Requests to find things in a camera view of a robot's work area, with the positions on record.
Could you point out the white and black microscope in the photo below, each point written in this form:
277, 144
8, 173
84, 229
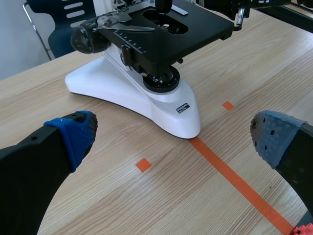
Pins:
132, 93

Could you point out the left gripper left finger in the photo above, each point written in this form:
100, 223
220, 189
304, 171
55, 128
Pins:
29, 169

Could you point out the toy brick block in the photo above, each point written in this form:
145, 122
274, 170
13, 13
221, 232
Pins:
304, 230

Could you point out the dark blue chair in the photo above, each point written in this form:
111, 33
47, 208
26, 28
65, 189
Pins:
61, 31

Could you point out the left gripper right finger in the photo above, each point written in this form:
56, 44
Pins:
291, 147

